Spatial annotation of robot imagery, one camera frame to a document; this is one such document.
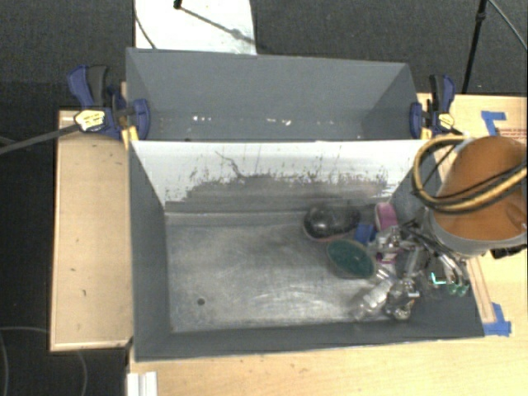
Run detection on black cylinder on white bracket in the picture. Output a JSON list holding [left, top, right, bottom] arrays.
[[489, 243, 528, 260]]

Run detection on black computer mouse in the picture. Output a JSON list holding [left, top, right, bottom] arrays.
[[302, 205, 362, 243]]

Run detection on purple and white cylinder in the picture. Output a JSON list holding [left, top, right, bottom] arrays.
[[374, 202, 400, 231]]

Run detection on dark green oval sponge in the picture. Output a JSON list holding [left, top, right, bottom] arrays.
[[326, 238, 377, 281]]

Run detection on clear plastic bottle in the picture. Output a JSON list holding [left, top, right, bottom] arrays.
[[352, 277, 398, 322]]

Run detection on small blue block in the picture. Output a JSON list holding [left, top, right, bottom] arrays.
[[353, 222, 377, 246]]

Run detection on grey metal bin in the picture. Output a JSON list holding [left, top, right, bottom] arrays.
[[125, 47, 486, 363]]

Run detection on pale wood board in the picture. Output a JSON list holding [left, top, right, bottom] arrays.
[[49, 109, 134, 352]]

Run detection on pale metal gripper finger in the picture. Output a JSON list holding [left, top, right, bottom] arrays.
[[383, 279, 422, 322], [368, 227, 408, 264]]

